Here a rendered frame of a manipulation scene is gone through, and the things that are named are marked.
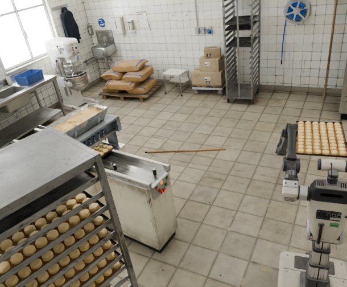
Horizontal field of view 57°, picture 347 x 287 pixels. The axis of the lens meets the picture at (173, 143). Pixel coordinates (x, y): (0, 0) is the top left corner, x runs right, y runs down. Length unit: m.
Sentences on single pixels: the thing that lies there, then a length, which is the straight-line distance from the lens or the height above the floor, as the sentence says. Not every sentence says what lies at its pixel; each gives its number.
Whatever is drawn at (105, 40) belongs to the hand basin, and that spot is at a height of 0.98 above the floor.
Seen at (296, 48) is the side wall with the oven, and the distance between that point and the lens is 6.27.
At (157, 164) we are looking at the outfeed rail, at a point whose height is 0.89.
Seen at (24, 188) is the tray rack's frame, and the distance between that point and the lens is 1.42.
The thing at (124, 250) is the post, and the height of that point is 1.20.
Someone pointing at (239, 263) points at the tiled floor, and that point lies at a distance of 3.25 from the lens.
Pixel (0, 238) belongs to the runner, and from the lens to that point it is 1.47.
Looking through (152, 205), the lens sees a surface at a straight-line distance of 2.91.
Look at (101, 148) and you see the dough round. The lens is 3.37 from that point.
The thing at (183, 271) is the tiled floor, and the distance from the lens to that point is 3.22.
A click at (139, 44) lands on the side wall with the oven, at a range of 7.41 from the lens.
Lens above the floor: 2.55
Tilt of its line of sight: 31 degrees down
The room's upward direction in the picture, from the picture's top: 8 degrees counter-clockwise
